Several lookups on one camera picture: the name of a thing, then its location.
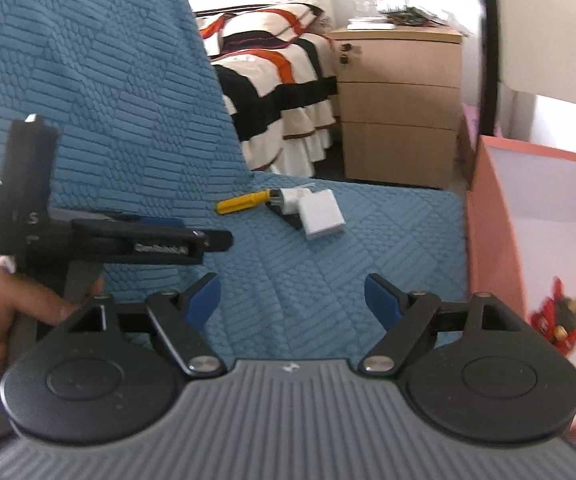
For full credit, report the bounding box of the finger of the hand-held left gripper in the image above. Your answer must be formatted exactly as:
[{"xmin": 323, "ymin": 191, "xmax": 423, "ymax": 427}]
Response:
[
  {"xmin": 110, "ymin": 213, "xmax": 187, "ymax": 232},
  {"xmin": 199, "ymin": 230, "xmax": 234, "ymax": 254}
]

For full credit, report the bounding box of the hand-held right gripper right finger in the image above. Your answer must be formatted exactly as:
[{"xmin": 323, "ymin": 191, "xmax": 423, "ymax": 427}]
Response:
[{"xmin": 357, "ymin": 273, "xmax": 526, "ymax": 376}]

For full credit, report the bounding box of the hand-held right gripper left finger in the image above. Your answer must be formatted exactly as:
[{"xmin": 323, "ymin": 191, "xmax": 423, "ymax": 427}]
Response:
[{"xmin": 55, "ymin": 272, "xmax": 229, "ymax": 377}]

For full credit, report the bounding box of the yellow handled screwdriver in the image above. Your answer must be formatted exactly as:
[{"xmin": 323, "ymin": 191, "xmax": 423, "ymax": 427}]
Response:
[{"xmin": 216, "ymin": 188, "xmax": 283, "ymax": 215}]

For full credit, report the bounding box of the black object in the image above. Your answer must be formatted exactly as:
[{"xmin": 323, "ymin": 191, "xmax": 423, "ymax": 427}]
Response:
[{"xmin": 265, "ymin": 200, "xmax": 305, "ymax": 232}]

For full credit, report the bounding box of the white power adapter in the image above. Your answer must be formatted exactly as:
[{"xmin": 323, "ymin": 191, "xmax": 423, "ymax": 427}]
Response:
[{"xmin": 277, "ymin": 187, "xmax": 347, "ymax": 241}]

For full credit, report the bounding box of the pink storage box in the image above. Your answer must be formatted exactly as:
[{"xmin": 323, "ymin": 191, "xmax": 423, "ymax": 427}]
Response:
[{"xmin": 465, "ymin": 134, "xmax": 576, "ymax": 437}]

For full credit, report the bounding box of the blue quilted sofa cover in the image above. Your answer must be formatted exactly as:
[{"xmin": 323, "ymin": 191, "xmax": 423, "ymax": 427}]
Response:
[{"xmin": 0, "ymin": 0, "xmax": 471, "ymax": 363}]

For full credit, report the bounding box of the striped bed blanket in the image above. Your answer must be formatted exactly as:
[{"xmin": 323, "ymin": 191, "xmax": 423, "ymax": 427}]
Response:
[{"xmin": 195, "ymin": 35, "xmax": 341, "ymax": 177}]

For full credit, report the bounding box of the red toy figure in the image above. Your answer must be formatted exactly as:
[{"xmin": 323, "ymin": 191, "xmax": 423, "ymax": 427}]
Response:
[{"xmin": 530, "ymin": 277, "xmax": 576, "ymax": 357}]

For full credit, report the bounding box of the small striped pillow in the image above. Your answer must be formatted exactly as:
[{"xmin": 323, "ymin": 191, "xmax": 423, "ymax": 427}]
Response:
[{"xmin": 195, "ymin": 13, "xmax": 229, "ymax": 57}]

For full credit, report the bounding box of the wooden drawer nightstand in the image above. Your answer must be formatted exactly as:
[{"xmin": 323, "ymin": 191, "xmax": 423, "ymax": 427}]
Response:
[{"xmin": 325, "ymin": 26, "xmax": 464, "ymax": 191}]

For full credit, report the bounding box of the large striped pillow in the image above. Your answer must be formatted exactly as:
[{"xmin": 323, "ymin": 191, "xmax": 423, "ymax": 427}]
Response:
[{"xmin": 218, "ymin": 4, "xmax": 327, "ymax": 54}]

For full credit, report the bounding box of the bunch of keys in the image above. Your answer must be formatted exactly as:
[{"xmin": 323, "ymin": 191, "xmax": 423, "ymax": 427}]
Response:
[{"xmin": 338, "ymin": 43, "xmax": 362, "ymax": 67}]

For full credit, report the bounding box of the stack of books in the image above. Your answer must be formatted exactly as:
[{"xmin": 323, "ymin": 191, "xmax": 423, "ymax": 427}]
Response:
[{"xmin": 346, "ymin": 17, "xmax": 397, "ymax": 31}]

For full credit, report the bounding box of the black vertical pole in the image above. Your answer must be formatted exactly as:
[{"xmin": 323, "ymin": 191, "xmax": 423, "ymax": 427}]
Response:
[{"xmin": 472, "ymin": 0, "xmax": 502, "ymax": 137}]

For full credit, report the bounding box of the pile of clutter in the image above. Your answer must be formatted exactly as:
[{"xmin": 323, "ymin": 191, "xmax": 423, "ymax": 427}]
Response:
[{"xmin": 375, "ymin": 0, "xmax": 462, "ymax": 27}]

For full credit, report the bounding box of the white board panel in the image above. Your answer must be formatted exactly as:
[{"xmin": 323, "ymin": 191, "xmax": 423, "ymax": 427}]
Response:
[{"xmin": 496, "ymin": 0, "xmax": 576, "ymax": 112}]

